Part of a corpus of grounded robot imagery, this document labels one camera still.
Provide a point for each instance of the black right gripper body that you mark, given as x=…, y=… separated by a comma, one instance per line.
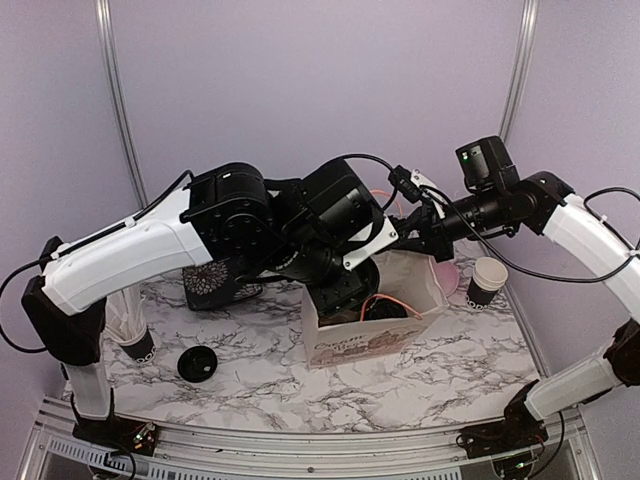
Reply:
x=443, y=243

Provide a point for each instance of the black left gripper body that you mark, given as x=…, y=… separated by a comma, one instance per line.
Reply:
x=331, y=298

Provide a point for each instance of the brown cardboard cup carrier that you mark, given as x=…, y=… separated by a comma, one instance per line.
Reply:
x=339, y=319

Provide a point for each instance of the black paper coffee cup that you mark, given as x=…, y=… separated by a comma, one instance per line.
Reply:
x=369, y=276

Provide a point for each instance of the white printed paper bag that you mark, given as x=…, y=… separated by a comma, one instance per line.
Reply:
x=409, y=300

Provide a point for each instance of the stack of paper cups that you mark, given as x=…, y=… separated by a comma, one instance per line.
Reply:
x=488, y=277

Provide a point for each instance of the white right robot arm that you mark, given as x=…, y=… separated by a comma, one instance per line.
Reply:
x=499, y=202

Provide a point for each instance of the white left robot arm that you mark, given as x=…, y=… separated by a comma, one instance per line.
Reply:
x=322, y=231

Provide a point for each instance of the pink round plate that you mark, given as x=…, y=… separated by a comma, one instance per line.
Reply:
x=447, y=276

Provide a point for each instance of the black floral square plate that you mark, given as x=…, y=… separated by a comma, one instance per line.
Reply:
x=214, y=285

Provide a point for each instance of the stack of black lids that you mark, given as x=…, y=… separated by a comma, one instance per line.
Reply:
x=197, y=364

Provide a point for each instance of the black cup holding straws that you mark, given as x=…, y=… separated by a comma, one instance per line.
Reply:
x=141, y=348

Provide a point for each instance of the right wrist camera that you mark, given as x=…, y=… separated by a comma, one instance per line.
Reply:
x=414, y=186

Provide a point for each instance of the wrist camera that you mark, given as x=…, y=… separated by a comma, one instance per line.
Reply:
x=386, y=235
x=414, y=186

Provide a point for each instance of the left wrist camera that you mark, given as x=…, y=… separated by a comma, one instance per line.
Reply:
x=386, y=235

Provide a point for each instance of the right aluminium frame post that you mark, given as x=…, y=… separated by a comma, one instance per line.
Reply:
x=521, y=66

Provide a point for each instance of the aluminium frame post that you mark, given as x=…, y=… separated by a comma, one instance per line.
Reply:
x=111, y=66
x=521, y=66

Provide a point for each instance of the front aluminium rail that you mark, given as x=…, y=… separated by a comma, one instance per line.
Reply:
x=191, y=452

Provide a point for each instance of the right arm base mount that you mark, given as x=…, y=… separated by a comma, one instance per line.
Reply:
x=518, y=429

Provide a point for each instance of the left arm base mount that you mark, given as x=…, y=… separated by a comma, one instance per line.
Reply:
x=124, y=434

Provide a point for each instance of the left aluminium frame post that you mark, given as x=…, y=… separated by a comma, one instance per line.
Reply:
x=111, y=66

